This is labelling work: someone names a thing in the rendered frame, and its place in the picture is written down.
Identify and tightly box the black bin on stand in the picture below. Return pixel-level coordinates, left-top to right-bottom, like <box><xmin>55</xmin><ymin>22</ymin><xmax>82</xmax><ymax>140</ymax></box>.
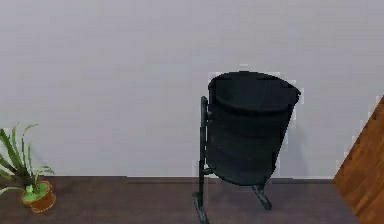
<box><xmin>191</xmin><ymin>70</ymin><xmax>302</xmax><ymax>224</ymax></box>

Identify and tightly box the green house plant brown pot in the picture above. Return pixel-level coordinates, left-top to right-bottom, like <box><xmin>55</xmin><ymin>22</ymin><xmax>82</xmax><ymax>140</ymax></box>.
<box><xmin>0</xmin><ymin>123</ymin><xmax>57</xmax><ymax>214</ymax></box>

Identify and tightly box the brown wooden furniture panel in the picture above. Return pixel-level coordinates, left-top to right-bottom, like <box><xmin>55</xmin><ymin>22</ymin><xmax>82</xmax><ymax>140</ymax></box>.
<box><xmin>333</xmin><ymin>94</ymin><xmax>384</xmax><ymax>224</ymax></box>

